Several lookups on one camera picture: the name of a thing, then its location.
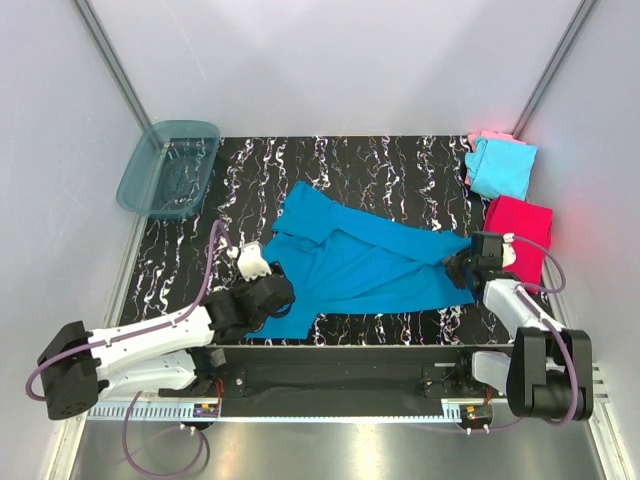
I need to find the blue t shirt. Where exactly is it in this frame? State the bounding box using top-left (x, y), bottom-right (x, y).
top-left (254, 182), bottom-right (474, 340)

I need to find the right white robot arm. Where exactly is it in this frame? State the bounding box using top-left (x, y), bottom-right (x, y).
top-left (444, 231), bottom-right (594, 425)

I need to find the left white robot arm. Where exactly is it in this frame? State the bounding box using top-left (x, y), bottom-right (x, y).
top-left (25, 271), bottom-right (295, 421)

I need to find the red folded shirt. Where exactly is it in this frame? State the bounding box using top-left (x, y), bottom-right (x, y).
top-left (484, 196), bottom-right (553, 285)

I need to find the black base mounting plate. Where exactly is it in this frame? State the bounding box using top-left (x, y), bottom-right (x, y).
top-left (187, 346), bottom-right (500, 414)

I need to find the light blue folded shirt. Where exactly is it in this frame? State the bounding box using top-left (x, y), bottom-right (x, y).
top-left (465, 136), bottom-right (538, 200)

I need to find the pink folded shirt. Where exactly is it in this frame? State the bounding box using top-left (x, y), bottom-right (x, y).
top-left (465, 130), bottom-right (525, 186)

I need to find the teal plastic bin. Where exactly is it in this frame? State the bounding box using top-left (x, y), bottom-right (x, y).
top-left (116, 120), bottom-right (221, 220)

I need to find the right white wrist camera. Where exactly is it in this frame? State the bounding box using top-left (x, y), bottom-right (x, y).
top-left (502, 233), bottom-right (517, 269)

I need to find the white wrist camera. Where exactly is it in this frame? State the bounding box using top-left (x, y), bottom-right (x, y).
top-left (502, 233), bottom-right (517, 269)
top-left (227, 241), bottom-right (272, 282)

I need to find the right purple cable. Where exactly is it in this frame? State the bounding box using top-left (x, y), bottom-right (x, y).
top-left (412, 235), bottom-right (584, 435)

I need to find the purple cable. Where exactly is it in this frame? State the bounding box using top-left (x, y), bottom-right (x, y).
top-left (412, 235), bottom-right (584, 435)
top-left (25, 220), bottom-right (239, 475)

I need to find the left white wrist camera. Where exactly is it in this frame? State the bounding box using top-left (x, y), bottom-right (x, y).
top-left (227, 241), bottom-right (272, 282)

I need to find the white slotted cable duct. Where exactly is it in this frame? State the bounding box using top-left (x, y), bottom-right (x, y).
top-left (88, 401), bottom-right (462, 424)

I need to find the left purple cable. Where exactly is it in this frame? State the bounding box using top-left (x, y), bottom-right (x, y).
top-left (25, 220), bottom-right (239, 475)

